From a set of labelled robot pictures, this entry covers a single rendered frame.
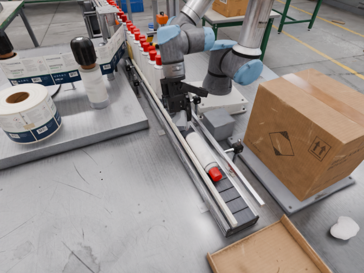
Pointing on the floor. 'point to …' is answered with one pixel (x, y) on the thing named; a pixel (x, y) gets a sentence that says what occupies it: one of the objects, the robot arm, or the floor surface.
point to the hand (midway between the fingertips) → (187, 127)
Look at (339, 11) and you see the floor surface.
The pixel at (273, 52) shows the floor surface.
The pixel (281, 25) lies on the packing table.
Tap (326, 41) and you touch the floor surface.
